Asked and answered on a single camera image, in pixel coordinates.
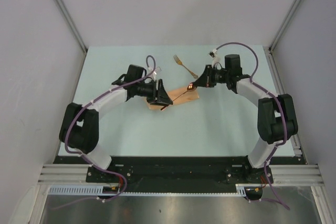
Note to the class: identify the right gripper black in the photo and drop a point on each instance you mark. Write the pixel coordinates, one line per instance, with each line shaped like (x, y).
(206, 80)

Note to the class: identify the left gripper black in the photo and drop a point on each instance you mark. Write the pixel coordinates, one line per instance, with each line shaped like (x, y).
(163, 97)

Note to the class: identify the peach satin napkin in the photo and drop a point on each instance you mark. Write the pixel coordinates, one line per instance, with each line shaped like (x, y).
(188, 97)

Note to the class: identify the copper spoon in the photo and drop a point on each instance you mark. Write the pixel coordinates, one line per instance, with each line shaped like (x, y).
(178, 95)

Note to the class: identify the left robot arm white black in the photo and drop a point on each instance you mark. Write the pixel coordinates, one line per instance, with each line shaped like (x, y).
(80, 127)

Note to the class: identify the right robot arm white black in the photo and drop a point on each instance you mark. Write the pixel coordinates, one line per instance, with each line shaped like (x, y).
(276, 116)

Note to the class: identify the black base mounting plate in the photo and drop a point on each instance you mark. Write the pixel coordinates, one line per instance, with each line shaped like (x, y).
(194, 174)

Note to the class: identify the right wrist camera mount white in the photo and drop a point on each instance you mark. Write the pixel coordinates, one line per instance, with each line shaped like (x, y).
(215, 58)

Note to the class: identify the aluminium frame rail right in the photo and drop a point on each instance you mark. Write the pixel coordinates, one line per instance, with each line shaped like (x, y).
(285, 105)

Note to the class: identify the aluminium cross rail front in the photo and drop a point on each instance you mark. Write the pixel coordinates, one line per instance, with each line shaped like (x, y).
(80, 174)

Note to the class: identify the aluminium frame post right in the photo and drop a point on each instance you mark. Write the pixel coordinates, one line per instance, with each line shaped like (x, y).
(284, 25)

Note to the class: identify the aluminium frame post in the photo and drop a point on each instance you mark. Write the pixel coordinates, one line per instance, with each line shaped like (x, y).
(284, 25)
(71, 25)

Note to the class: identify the aluminium frame post left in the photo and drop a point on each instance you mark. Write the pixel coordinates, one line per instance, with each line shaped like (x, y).
(71, 25)

